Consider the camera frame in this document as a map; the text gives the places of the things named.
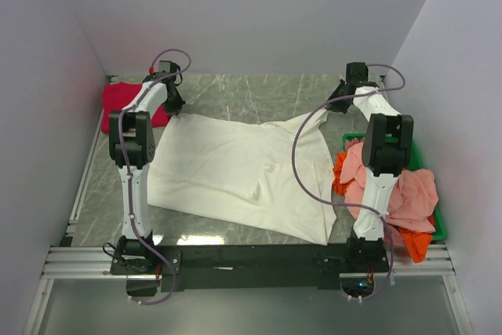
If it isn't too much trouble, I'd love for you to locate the white t shirt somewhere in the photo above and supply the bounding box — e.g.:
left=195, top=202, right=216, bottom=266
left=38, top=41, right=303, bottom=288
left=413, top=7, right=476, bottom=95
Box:
left=147, top=111, right=336, bottom=245

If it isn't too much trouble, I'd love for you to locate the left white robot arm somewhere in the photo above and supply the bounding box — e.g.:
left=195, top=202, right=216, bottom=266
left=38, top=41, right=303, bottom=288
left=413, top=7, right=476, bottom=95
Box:
left=108, top=60, right=185, bottom=274

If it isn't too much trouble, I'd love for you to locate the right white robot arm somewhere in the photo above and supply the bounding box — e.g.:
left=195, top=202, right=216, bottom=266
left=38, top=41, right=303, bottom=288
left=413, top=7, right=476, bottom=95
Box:
left=326, top=62, right=413, bottom=242

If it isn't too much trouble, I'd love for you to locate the folded red t shirt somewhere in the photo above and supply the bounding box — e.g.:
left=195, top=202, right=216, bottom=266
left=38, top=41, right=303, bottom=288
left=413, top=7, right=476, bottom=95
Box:
left=101, top=82, right=171, bottom=134

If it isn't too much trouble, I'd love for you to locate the green plastic bin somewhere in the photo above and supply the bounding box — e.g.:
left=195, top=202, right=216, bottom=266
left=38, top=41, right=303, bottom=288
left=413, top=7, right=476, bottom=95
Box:
left=341, top=132, right=449, bottom=243

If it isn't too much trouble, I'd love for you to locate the pink t shirt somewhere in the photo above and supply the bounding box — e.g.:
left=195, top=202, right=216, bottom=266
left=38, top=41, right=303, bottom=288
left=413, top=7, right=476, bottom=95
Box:
left=337, top=140, right=439, bottom=248

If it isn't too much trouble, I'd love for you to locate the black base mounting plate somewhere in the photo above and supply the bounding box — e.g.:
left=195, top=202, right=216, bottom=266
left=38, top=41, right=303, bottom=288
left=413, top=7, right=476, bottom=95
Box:
left=110, top=244, right=389, bottom=297

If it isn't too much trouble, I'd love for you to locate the orange t shirt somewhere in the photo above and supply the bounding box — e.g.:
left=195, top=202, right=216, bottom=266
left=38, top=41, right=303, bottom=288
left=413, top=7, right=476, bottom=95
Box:
left=332, top=151, right=434, bottom=264

